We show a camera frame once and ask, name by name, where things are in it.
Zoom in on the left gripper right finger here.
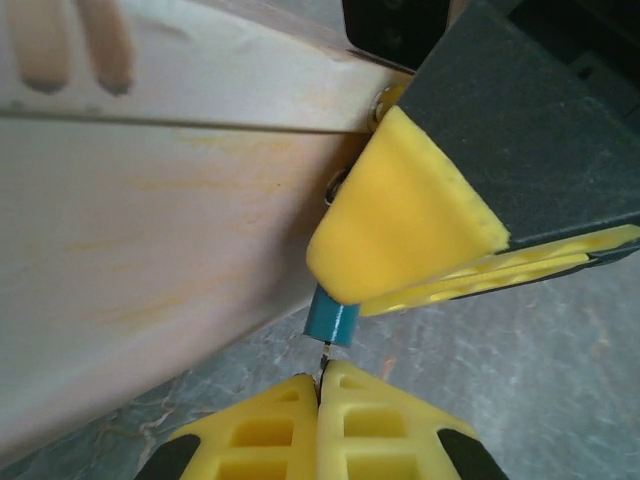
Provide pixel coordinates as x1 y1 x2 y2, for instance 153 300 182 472
317 359 506 480

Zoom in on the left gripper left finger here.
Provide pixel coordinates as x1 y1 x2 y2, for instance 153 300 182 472
134 374 321 480

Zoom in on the small blue padlock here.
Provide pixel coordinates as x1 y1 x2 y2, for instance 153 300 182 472
302 289 362 350

